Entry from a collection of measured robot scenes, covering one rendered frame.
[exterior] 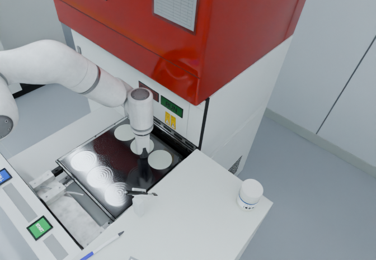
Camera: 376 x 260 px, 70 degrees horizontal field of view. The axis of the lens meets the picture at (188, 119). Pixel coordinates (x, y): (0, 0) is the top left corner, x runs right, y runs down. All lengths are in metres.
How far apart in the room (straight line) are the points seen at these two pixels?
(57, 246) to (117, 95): 0.48
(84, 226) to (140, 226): 0.22
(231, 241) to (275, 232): 1.19
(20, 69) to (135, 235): 0.56
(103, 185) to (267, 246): 1.29
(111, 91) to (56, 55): 0.18
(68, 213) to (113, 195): 0.16
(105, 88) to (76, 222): 0.51
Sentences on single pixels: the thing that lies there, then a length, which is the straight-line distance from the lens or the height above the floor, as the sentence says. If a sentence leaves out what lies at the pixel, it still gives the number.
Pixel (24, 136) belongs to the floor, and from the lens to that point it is 2.68.
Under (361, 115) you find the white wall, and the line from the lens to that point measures 2.47.
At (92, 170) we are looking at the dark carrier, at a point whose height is 0.90.
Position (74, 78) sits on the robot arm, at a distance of 0.70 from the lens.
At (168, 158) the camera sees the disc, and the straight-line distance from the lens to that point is 1.14.
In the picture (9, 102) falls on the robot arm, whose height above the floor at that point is 1.43.
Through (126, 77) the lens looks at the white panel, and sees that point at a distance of 1.22.
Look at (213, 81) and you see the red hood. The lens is 0.89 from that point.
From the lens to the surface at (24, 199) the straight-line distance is 1.07.
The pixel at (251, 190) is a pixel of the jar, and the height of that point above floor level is 1.06.
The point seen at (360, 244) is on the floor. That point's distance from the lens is 2.35.
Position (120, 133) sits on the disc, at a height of 0.90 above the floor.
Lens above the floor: 1.81
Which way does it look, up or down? 45 degrees down
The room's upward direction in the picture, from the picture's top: 6 degrees clockwise
